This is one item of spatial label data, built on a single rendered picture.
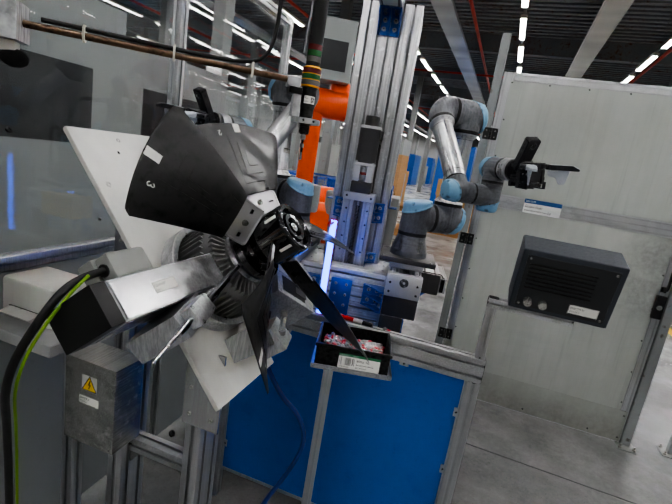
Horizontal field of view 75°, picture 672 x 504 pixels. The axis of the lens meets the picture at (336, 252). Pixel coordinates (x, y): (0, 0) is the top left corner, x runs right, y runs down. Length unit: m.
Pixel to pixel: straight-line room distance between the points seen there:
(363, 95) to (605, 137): 1.44
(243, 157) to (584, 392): 2.53
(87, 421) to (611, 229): 2.59
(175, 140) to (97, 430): 0.73
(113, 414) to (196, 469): 0.24
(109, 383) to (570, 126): 2.51
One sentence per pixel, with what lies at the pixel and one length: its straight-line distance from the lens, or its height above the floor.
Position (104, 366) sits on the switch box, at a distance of 1.18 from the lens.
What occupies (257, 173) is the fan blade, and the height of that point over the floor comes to 1.32.
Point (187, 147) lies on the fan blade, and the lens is 0.88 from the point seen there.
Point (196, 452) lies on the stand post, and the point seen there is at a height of 0.64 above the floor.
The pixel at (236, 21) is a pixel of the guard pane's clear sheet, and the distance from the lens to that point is 2.19.
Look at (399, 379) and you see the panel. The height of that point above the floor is 0.71.
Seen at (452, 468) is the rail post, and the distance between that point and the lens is 1.65.
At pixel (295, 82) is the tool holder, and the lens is 1.08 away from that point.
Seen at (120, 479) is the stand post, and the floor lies 0.46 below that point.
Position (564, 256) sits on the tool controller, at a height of 1.23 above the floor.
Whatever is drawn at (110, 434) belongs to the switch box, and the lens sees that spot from 1.24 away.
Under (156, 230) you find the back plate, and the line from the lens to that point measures 1.11.
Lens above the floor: 1.39
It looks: 12 degrees down
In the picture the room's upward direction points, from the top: 9 degrees clockwise
